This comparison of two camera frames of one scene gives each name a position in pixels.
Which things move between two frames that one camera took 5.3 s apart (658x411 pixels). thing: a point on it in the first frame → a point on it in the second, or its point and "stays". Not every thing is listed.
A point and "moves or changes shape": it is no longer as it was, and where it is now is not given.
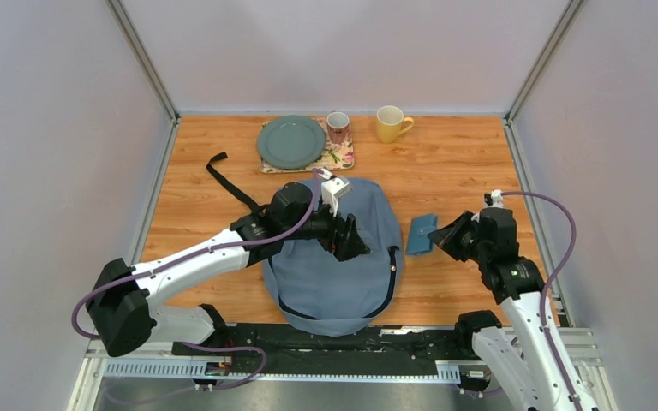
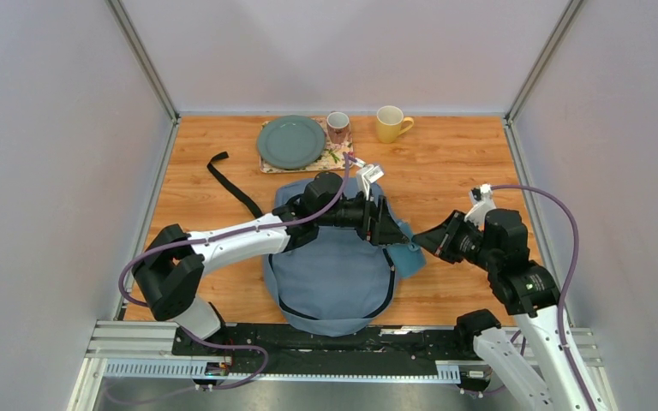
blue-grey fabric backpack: x=324 y=296 stays
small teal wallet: x=419 y=242 moves or changes shape
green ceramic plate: x=291 y=142 stays
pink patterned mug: x=337 y=123 stays
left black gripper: x=345 y=247 → x=379 y=228
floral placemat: x=335 y=156 stays
